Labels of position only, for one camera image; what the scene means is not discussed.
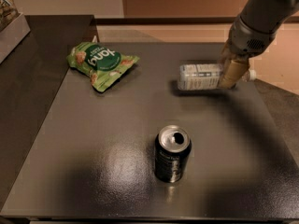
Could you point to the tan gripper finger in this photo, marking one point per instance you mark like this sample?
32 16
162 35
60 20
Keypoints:
226 54
232 71

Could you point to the grey robot gripper body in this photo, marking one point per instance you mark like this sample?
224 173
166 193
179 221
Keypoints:
247 40

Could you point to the clear plastic water bottle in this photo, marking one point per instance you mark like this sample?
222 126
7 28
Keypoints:
199 76

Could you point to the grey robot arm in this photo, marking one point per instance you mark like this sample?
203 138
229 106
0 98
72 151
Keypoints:
267 15

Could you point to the black pepsi soda can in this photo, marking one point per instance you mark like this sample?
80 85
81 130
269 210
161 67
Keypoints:
172 149

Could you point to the green snack chip bag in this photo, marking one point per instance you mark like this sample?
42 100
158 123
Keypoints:
102 65

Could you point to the white box with snacks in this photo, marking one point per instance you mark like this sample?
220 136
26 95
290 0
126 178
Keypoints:
13 28

